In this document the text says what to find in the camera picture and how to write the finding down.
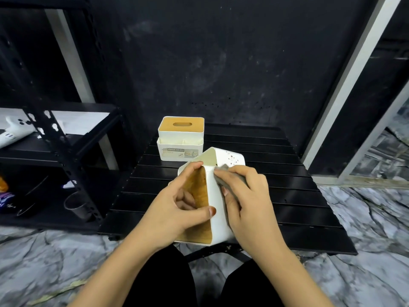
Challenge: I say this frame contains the person's right hand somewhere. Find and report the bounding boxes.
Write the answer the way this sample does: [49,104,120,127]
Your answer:
[214,165,291,263]

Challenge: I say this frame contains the person's left hand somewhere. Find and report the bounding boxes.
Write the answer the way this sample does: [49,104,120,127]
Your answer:
[127,161,217,253]

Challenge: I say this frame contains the grey cleaning cloth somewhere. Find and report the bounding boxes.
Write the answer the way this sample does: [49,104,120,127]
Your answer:
[213,165,248,227]

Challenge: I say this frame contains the person's left forearm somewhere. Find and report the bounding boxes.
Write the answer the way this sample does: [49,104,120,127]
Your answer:
[69,236,160,307]

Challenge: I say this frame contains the person's black trousers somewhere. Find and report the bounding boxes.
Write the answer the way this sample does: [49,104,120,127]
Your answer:
[123,244,285,307]

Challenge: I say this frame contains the grey metal cup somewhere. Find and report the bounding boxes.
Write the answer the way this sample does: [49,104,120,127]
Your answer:
[63,191,95,221]

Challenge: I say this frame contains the black metal shelf rack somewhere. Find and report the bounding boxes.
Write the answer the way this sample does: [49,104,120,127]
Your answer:
[0,0,127,232]

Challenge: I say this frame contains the white board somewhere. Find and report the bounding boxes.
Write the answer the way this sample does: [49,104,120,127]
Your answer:
[0,107,111,135]

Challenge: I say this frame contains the purple snack packet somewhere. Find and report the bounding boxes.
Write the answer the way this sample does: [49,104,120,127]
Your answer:
[0,192,17,208]

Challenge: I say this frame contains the white handheld controller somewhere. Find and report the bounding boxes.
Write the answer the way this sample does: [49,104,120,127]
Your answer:
[0,116,36,149]

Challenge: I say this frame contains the black table leg frame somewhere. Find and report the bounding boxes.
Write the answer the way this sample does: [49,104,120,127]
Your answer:
[187,244,253,263]

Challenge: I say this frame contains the white door frame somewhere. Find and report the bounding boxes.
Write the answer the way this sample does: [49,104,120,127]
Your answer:
[302,0,409,189]

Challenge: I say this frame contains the white frame post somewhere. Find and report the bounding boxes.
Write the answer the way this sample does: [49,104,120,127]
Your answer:
[44,9,119,171]

